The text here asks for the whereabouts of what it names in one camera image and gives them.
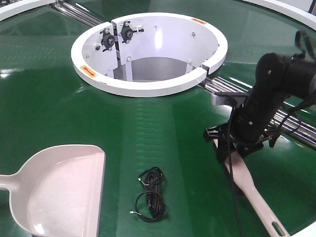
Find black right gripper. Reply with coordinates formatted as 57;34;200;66
203;122;272;163

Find pink plastic broom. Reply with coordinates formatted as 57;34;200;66
224;151;290;237

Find pink plastic dustpan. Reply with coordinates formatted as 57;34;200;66
0;144;106;237

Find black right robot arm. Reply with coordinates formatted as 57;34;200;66
203;53;316;163

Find right steel conveyor rollers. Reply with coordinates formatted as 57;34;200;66
199;77;316;149

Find steel conveyor rollers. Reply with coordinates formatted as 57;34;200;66
50;0;104;27
199;77;316;149

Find green conveyor belt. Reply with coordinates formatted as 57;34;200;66
0;0;316;237

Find left steel conveyor rollers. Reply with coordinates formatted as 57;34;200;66
50;0;104;27

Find orange rear warning sticker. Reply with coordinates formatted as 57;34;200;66
191;18;207;25

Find white outer rim right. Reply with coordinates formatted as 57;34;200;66
245;0;316;30

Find white rim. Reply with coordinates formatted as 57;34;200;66
245;0;316;30
0;0;58;21

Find orange arrow warning sticker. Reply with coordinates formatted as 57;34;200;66
80;65;98;78

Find white outer rim left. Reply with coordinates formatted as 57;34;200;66
0;0;58;21

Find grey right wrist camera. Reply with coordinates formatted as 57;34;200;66
211;92;247;108

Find white inner conveyor ring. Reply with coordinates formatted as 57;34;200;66
71;12;228;98

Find right black bearing mount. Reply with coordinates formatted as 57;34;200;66
119;21;145;43

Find black bearing mount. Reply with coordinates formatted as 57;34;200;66
100;28;116;52
119;21;145;43

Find left black bearing mount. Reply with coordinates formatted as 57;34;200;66
100;28;116;52

